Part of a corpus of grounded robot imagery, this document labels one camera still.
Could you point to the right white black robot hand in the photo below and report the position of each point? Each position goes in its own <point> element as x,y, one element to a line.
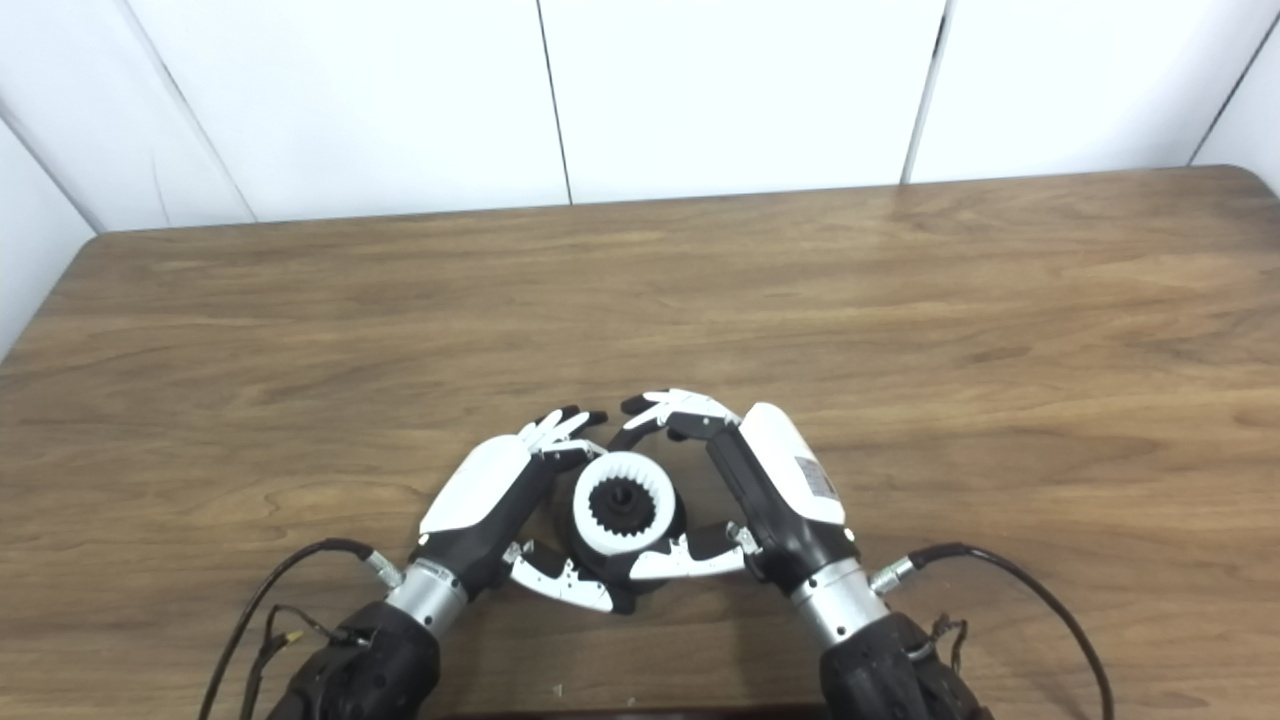
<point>790,500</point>

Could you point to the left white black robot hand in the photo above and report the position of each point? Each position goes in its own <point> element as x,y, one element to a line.
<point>480,500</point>

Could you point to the round black plastic part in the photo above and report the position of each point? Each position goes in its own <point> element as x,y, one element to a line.
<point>622,505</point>

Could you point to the dark robot torso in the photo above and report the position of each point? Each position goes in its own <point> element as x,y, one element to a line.
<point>640,716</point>

